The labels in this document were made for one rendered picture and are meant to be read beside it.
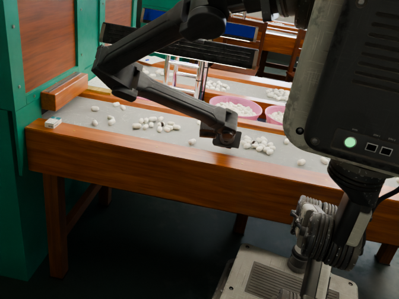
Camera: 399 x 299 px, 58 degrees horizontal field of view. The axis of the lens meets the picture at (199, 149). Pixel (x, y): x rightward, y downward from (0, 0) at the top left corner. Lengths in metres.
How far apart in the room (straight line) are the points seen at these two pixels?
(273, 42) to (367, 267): 2.64
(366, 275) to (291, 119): 1.71
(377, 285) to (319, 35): 1.80
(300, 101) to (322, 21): 0.13
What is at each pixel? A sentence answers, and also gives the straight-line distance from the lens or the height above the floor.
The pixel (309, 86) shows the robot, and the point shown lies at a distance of 0.62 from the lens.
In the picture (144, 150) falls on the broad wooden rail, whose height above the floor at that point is 0.76.
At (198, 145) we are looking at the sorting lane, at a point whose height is 0.74.
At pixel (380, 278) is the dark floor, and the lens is 2.30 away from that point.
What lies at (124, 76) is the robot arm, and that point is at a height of 1.07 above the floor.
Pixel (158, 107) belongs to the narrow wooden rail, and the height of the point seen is 0.76.
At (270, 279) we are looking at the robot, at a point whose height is 0.47.
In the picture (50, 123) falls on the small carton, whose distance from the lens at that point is 1.41.
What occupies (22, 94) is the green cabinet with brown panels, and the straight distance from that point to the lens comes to 1.40.
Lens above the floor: 1.39
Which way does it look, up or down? 28 degrees down
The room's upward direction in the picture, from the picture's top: 9 degrees clockwise
